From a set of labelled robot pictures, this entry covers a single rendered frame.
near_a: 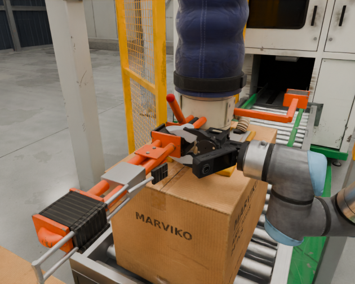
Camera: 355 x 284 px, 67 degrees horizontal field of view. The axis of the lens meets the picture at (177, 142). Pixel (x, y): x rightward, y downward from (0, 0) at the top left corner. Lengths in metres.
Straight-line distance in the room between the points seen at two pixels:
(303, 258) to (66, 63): 1.86
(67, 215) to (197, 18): 0.58
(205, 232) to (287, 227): 0.21
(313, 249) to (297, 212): 1.44
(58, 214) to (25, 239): 1.73
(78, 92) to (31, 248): 1.06
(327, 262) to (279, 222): 0.72
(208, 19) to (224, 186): 0.45
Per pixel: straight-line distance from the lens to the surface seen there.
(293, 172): 0.61
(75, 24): 1.72
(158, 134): 0.69
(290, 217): 0.65
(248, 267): 1.13
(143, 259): 0.98
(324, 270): 1.40
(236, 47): 0.83
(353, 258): 2.14
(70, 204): 0.49
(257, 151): 0.62
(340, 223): 0.72
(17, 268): 1.23
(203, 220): 0.73
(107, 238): 1.16
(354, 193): 0.67
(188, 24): 0.80
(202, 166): 0.59
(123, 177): 0.54
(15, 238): 2.24
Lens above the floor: 1.38
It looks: 26 degrees down
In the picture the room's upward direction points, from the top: straight up
